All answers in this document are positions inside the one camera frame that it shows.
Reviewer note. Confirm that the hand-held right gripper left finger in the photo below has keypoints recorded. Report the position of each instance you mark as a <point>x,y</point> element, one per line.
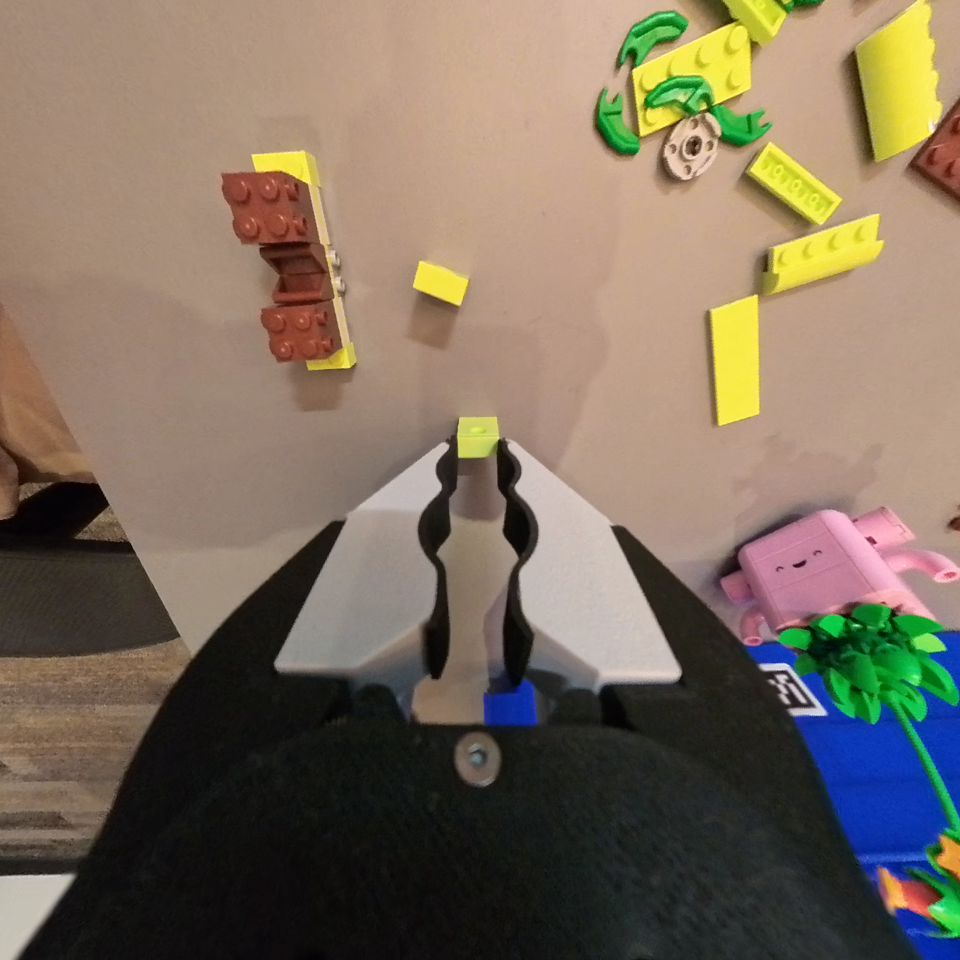
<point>360,600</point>

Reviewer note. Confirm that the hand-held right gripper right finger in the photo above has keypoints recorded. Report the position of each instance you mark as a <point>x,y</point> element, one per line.
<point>592,600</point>

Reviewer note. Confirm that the small lime toy brick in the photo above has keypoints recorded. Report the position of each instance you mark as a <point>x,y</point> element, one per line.
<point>442,281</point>
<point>478,441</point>

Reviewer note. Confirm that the brown and lime brick assembly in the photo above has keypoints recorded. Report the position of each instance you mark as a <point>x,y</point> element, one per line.
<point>270,210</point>

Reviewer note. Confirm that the pink toy pot with plant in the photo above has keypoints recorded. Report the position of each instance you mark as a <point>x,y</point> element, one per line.
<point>811,570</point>

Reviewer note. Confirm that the short lime flat tile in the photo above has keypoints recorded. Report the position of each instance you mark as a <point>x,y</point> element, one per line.
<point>735,360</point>

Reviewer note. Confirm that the black office chair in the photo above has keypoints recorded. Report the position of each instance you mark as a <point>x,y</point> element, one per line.
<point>68,600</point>

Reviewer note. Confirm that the blue plastic bin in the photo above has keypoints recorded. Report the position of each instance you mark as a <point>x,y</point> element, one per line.
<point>862,780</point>

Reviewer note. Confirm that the person's leg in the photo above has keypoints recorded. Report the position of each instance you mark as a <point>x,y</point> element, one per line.
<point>30,434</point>

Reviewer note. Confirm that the lime narrow studded plate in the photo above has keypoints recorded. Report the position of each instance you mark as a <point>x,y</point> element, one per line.
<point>795,184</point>
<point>758,18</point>

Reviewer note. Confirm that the grey round plate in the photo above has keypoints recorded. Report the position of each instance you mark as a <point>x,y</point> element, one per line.
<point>691,146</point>

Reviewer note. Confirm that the scattered green leaf pieces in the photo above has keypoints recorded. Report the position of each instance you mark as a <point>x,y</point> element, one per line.
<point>615,127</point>

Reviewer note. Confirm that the lime wide studded plate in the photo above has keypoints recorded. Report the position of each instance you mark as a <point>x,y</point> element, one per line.
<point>706,64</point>

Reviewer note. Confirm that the large brown studded plate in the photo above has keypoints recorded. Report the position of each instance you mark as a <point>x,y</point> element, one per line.
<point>941,153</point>

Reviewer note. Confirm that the lime curved slope brick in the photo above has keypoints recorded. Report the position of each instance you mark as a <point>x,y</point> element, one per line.
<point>896,82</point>

